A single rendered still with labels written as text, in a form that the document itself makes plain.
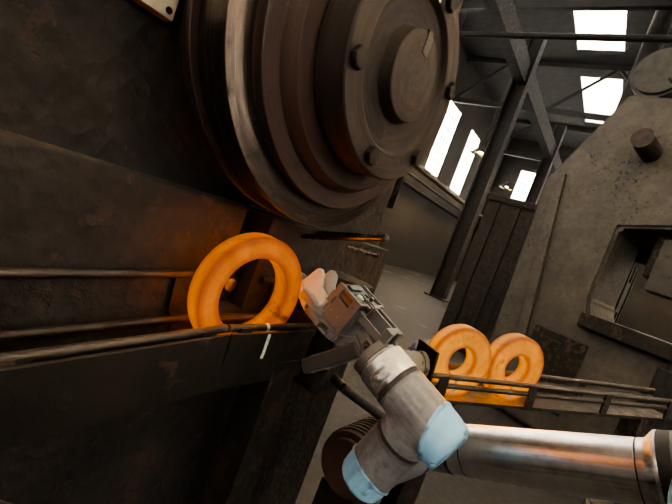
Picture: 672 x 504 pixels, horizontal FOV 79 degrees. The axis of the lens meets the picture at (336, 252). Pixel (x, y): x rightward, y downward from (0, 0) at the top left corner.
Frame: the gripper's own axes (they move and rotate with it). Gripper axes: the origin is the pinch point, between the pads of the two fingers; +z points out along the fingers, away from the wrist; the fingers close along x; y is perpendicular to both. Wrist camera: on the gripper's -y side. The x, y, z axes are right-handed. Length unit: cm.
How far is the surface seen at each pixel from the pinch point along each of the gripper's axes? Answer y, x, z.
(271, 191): 13.8, 17.9, -0.2
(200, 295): -2.2, 21.0, -3.2
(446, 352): 1.1, -30.5, -19.6
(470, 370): 0.2, -37.2, -24.4
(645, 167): 110, -257, 20
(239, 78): 23.6, 28.0, 3.1
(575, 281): 30, -260, 2
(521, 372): 5, -51, -30
